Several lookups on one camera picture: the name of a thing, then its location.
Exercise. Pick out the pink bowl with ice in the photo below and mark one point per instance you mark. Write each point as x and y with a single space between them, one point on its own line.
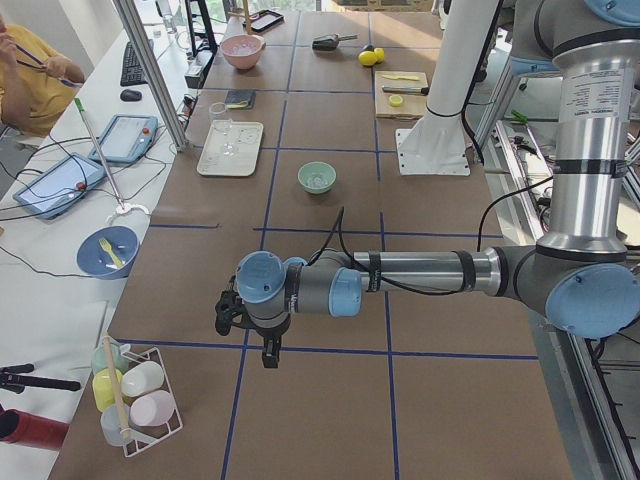
243 51

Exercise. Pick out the half lemon slice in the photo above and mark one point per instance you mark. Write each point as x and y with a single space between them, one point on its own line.
395 100

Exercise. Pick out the aluminium frame post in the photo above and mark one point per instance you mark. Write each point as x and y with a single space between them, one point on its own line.
135 30

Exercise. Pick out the yellow plastic cup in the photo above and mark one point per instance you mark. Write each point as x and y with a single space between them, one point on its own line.
102 390

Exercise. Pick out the white wire cup rack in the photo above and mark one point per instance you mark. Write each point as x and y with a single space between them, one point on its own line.
135 397

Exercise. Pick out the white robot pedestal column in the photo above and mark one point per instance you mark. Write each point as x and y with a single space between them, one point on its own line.
436 144

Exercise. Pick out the far blue teach pendant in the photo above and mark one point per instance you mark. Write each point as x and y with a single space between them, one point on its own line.
127 138

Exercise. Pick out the light blue plastic cup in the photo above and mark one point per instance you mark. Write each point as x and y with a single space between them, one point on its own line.
111 427

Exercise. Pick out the wooden cutting board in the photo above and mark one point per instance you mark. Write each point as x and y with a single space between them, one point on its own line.
413 107

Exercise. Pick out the white plastic cup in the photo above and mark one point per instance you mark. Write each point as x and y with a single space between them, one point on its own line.
143 378

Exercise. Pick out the clear wine glass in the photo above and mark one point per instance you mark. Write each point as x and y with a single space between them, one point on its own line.
222 124

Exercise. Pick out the metal ice scoop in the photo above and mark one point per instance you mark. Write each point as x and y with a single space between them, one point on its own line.
330 42

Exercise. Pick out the metal reacher stick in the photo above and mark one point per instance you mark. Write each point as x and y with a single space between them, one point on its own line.
123 207

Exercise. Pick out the pink plastic cup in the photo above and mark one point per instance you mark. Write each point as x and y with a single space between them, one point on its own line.
153 409

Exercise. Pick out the yellow lemon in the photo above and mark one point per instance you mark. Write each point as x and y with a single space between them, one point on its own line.
367 58
377 56

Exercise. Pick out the black computer mouse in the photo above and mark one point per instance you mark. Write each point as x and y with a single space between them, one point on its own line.
130 95

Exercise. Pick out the seated person yellow shirt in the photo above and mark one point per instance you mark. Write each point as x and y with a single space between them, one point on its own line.
37 82

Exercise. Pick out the blue teach pendant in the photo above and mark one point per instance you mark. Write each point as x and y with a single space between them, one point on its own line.
61 186
127 138

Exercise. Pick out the near blue teach pendant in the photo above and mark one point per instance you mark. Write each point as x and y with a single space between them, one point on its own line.
61 186

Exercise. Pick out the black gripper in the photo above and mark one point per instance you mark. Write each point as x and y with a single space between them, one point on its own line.
268 333

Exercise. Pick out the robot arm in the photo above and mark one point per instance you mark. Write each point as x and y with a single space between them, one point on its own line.
575 275

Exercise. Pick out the black keyboard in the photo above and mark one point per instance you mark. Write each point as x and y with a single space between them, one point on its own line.
132 72

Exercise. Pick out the yellow plastic knife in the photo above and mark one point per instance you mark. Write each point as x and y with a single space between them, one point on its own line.
401 77

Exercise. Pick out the yellow plastic fork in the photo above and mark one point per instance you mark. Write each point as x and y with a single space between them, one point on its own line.
108 249

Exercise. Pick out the cream serving tray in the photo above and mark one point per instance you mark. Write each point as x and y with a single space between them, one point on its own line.
246 136

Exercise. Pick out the green plastic cup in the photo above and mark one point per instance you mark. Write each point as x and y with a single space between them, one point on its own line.
120 360

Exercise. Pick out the red cylinder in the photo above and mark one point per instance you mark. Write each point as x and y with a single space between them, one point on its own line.
26 429

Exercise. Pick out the mint green bowl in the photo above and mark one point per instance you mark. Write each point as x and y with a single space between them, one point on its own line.
317 177

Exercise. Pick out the black handled knife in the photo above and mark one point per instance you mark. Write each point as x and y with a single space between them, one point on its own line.
408 90

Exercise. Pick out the black tripod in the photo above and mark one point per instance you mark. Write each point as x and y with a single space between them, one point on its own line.
17 378

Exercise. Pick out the wooden rack handle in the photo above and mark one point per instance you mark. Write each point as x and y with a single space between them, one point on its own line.
116 387

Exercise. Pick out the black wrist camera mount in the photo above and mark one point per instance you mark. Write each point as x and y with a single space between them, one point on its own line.
230 310

